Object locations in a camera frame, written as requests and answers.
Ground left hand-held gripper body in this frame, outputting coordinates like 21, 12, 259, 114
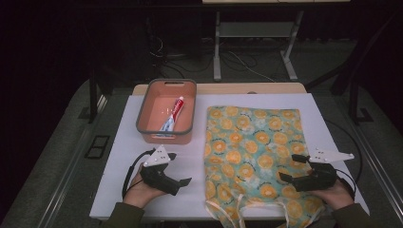
139, 144, 182, 197

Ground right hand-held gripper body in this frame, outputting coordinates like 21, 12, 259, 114
293, 146, 355, 193

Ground toothpaste tube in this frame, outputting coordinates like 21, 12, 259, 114
160, 96, 186, 133

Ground orange plastic basket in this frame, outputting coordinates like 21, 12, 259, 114
136, 78, 198, 146

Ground orange print tote bag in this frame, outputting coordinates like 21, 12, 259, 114
203, 104, 328, 228

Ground person's right hand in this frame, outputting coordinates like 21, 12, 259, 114
308, 179, 355, 211

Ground person's left hand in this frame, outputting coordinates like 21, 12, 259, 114
123, 164, 166, 210

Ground white table mat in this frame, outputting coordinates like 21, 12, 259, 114
89, 93, 371, 221

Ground black metal stand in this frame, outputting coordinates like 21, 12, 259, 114
87, 70, 114, 124
347, 77, 375, 126

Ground wooden table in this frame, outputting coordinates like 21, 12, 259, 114
132, 82, 308, 96

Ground grey metal stand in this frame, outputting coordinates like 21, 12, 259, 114
212, 10, 305, 83

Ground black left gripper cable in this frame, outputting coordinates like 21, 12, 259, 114
122, 148, 157, 200

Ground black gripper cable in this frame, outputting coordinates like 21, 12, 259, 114
122, 148, 157, 200
326, 119, 364, 201

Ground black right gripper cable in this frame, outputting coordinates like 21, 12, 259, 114
326, 119, 364, 201

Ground aluminium rail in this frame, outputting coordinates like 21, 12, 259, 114
343, 101, 403, 217
37, 94, 109, 228

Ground black floor cable bundle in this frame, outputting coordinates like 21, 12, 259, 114
147, 34, 220, 80

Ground white floor cable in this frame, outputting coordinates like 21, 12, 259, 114
227, 50, 276, 83

